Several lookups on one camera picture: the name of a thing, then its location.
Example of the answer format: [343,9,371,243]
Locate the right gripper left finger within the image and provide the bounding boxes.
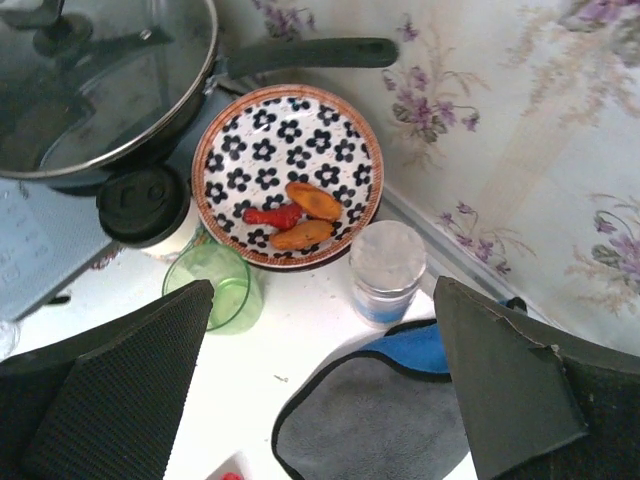
[1,280,214,479]

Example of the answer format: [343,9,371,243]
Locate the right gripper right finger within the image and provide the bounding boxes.
[434,277,639,479]

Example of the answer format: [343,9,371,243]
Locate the clear drinking glass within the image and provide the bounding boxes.
[0,321,21,361]

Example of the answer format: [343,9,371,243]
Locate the blue grey microfiber cloth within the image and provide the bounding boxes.
[271,297,529,480]

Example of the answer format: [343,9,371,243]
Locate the red coffee capsule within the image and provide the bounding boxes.
[220,472,243,480]

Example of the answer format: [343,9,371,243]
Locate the grey induction cooker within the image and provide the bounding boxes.
[1,180,115,322]

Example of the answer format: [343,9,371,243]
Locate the jar with black lid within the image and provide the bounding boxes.
[96,165,201,262]

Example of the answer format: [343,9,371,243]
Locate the clear bottle blue label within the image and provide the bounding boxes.
[349,220,427,329]

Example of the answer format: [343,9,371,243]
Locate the fried food pieces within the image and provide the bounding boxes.
[242,182,343,250]

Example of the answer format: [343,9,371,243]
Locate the flower patterned plate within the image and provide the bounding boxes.
[191,84,384,271]

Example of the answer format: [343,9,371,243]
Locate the black frying pan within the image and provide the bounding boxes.
[0,0,401,196]

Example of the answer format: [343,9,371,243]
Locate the glass pan lid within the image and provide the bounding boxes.
[0,0,220,180]

